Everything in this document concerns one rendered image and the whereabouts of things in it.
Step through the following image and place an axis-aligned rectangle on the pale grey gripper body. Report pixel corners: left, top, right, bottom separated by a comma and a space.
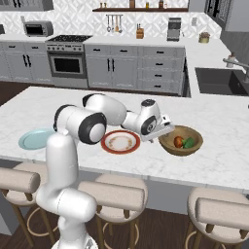
139, 124, 176, 144

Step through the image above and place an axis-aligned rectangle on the brown wooden bowl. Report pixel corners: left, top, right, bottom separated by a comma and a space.
158, 124, 204, 158

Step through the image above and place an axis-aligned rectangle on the brown chicken drumstick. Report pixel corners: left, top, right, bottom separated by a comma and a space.
173, 135, 185, 149

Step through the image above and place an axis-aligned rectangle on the green broccoli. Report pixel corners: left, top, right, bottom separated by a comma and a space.
181, 136, 196, 150

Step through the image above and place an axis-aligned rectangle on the red rimmed white plate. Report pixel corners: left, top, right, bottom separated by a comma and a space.
100, 129, 142, 156

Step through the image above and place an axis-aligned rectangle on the grey cupboard and drawer run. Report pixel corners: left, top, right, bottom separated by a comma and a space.
84, 43, 187, 95

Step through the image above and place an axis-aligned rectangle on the beige padded bar stool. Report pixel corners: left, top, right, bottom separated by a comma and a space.
184, 186, 249, 249
77, 173, 150, 249
0, 161, 60, 249

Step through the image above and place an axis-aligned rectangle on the dark sink basin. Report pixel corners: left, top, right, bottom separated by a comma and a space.
195, 66, 249, 97

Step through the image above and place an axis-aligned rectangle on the wooden knife block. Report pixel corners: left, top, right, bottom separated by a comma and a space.
135, 23, 145, 40

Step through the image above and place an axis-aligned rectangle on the silver coffee machine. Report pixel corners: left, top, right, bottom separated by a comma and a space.
166, 17, 183, 43

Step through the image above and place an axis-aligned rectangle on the beige pot with plant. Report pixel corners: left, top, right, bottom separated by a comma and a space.
197, 31, 211, 45

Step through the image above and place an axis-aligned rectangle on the silver tap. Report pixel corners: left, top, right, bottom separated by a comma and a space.
222, 52, 249, 84

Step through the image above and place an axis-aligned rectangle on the steel oven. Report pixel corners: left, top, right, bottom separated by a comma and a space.
46, 41, 89, 89

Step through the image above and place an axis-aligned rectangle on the light blue plate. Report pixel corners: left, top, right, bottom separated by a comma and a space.
18, 127, 56, 151

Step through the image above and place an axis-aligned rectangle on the black gas hob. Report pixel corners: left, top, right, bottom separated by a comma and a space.
47, 34, 93, 44

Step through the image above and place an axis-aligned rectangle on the grey base cupboard run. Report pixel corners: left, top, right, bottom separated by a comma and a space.
0, 41, 53, 85

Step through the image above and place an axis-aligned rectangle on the silver toaster oven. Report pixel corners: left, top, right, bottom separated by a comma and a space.
22, 19, 54, 38

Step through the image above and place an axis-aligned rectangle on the rail with hanging tools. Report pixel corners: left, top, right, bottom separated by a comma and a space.
105, 14, 125, 34

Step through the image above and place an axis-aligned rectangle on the dark wooden wall shelf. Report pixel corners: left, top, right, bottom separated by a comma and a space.
91, 7, 190, 14

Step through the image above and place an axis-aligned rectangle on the dark glass wall cupboard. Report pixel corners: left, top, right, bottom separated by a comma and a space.
203, 0, 231, 29

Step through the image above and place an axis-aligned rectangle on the grey wall cupboard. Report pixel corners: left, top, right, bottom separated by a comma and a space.
0, 0, 54, 13

